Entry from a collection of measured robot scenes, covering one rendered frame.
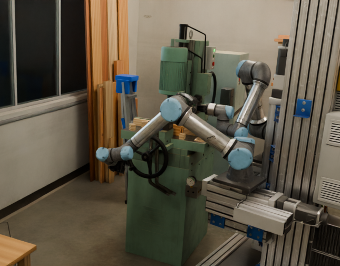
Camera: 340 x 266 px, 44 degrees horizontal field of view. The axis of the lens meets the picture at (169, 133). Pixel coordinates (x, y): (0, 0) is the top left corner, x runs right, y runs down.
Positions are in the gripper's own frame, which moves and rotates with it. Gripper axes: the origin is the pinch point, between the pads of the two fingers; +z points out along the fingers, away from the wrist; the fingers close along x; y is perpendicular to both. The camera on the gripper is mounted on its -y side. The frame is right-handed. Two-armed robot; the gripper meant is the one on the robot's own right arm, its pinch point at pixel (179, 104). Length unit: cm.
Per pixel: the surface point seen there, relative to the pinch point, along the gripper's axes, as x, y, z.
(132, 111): 15, -93, 79
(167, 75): -17.8, -5.1, 12.6
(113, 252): 112, -13, 40
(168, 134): 19.7, 1.9, 3.9
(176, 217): 75, -12, -4
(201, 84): -15.0, -31.2, -2.6
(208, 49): -40, -37, -2
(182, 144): 25.1, -3.9, -4.4
